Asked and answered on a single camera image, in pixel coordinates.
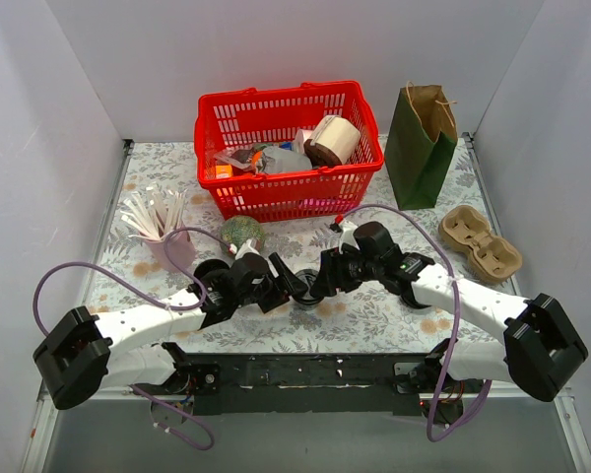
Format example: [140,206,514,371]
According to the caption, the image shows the red plastic shopping basket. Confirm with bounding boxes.
[194,81,383,222]

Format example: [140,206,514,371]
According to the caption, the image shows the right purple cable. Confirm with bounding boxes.
[334,204,493,442]

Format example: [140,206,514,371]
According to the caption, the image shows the green paper bag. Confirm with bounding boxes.
[384,82,458,210]

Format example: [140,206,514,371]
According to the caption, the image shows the pink cup of straws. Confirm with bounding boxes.
[120,183,196,272]

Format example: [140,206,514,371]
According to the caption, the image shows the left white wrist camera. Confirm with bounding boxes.
[228,238,259,260]

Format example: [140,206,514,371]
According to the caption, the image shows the grey plastic pouch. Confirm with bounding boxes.
[257,146,312,174]

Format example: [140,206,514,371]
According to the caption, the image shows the brown cardboard cup carrier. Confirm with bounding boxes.
[438,205,523,284]

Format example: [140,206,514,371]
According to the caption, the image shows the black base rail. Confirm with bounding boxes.
[138,352,440,416]

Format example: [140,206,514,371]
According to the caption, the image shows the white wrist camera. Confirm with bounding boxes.
[228,238,259,260]
[330,215,359,253]

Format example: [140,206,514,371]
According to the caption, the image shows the pink small roll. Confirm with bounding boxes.
[292,129,313,155]

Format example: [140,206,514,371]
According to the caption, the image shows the stack of black lids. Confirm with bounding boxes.
[400,291,430,309]

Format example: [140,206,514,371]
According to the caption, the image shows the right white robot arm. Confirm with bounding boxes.
[309,222,588,402]

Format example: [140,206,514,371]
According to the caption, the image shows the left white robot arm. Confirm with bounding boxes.
[33,252,308,410]

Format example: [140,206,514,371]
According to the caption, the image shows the orange small box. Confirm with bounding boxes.
[215,165,233,179]

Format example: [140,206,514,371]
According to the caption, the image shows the dark coffee cup left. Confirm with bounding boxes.
[193,258,230,287]

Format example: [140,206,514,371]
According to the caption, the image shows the floral table mat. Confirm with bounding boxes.
[87,138,491,353]

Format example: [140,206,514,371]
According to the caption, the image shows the beige and brown roll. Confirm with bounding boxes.
[303,115,361,168]

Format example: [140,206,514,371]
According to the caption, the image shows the green round melon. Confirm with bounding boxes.
[219,215,266,252]

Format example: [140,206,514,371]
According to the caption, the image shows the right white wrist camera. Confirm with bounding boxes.
[330,215,359,253]

